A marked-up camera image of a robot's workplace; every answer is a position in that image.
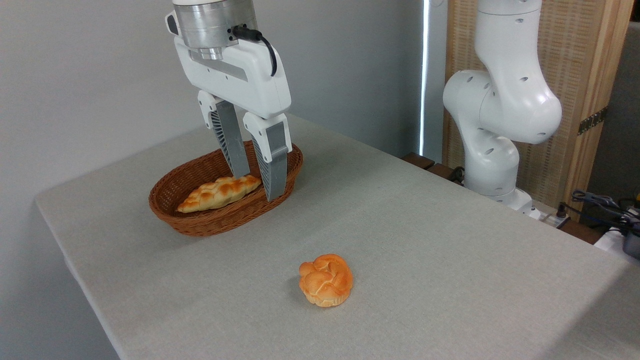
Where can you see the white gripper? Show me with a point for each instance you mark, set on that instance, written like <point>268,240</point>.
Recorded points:
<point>250,75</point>

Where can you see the round knotted bread roll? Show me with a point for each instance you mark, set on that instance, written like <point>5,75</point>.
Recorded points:
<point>326,281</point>

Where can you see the long braided bread loaf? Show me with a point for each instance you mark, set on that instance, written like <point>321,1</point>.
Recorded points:
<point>215,194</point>

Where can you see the brown woven wicker basket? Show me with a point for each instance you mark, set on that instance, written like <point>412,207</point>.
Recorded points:
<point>200,220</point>

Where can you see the dark brown wooden block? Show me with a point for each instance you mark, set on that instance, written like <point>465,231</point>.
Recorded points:
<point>442,171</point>

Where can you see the metal screen hinge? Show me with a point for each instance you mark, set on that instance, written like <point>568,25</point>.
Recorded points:
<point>592,121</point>

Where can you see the grey plastic device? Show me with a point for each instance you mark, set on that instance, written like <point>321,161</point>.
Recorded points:
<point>632,242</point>

